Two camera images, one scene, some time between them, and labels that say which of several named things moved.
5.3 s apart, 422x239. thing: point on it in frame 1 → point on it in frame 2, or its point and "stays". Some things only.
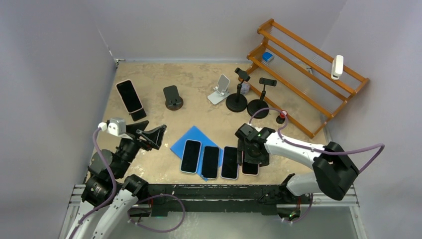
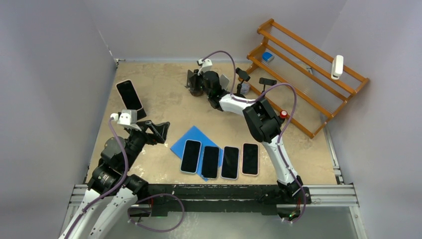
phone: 230,164 stays
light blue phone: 190,157 stays
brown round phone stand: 173,101 → 197,92
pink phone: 249,169 stays
